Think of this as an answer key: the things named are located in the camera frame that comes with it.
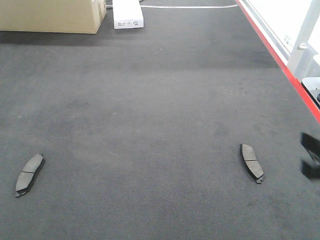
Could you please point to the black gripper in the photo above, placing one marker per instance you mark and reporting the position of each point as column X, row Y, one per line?
column 312, row 147

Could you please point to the grey brake pad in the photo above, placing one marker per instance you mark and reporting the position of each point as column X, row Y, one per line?
column 251, row 163
column 29, row 174

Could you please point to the white long box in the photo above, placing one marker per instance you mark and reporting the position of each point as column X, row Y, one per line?
column 127, row 14

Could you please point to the cardboard box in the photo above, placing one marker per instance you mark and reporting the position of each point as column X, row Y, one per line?
column 52, row 16

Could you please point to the white metal post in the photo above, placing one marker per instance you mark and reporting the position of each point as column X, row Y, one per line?
column 297, row 63

